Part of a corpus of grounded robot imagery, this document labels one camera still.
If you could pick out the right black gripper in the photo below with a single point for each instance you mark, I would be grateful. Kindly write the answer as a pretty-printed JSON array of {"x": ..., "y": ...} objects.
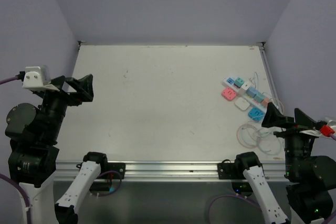
[{"x": 303, "y": 121}]

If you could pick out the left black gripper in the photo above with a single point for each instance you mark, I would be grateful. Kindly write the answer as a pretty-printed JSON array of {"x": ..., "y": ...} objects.
[{"x": 83, "y": 86}]

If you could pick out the salmon cube charger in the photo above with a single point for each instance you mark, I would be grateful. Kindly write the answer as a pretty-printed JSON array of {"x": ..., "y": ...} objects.
[{"x": 265, "y": 102}]

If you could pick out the blue plug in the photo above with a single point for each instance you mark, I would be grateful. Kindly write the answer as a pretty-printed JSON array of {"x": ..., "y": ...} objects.
[{"x": 256, "y": 114}]

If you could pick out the teal cube charger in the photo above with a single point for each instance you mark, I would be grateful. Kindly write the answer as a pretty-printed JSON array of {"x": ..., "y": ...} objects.
[{"x": 259, "y": 97}]

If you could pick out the blue cube charger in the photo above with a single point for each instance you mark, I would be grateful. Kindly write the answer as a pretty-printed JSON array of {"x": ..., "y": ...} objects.
[{"x": 251, "y": 92}]

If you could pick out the white plug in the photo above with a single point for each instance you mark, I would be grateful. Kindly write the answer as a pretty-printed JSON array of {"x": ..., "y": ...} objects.
[{"x": 242, "y": 104}]

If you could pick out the white cube charger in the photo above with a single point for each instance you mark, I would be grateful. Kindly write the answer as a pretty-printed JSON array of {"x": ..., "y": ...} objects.
[{"x": 246, "y": 85}]

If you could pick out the white power strip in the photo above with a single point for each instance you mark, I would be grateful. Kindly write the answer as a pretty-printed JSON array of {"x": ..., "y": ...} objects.
[{"x": 229, "y": 82}]

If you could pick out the teal cube plug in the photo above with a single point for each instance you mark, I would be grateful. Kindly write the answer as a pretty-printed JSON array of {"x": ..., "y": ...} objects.
[{"x": 239, "y": 82}]

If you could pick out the pink plug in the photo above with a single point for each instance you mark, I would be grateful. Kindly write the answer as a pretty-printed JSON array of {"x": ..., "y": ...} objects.
[{"x": 229, "y": 94}]

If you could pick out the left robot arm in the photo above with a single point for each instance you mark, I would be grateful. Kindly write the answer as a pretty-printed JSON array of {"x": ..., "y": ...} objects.
[{"x": 33, "y": 132}]

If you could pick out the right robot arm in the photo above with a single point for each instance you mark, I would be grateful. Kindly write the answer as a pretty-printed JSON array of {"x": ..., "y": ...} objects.
[{"x": 311, "y": 177}]

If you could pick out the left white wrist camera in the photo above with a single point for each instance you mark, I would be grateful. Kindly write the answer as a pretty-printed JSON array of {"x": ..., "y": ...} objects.
[{"x": 37, "y": 78}]

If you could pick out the aluminium right side rail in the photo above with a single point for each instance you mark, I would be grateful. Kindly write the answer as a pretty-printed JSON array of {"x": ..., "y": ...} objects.
[{"x": 261, "y": 46}]

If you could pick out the aluminium rail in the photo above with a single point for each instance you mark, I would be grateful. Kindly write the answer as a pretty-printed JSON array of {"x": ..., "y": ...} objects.
[
  {"x": 144, "y": 171},
  {"x": 261, "y": 46}
]

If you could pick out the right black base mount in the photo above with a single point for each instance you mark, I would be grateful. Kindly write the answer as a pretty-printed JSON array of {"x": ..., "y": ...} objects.
[{"x": 234, "y": 171}]

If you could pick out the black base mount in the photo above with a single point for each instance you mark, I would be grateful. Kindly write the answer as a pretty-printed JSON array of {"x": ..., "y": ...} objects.
[
  {"x": 116, "y": 167},
  {"x": 234, "y": 171}
]

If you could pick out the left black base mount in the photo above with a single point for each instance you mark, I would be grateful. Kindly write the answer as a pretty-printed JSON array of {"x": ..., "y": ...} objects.
[{"x": 116, "y": 167}]

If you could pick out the aluminium front rail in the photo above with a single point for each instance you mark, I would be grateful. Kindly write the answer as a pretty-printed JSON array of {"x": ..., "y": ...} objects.
[{"x": 144, "y": 171}]

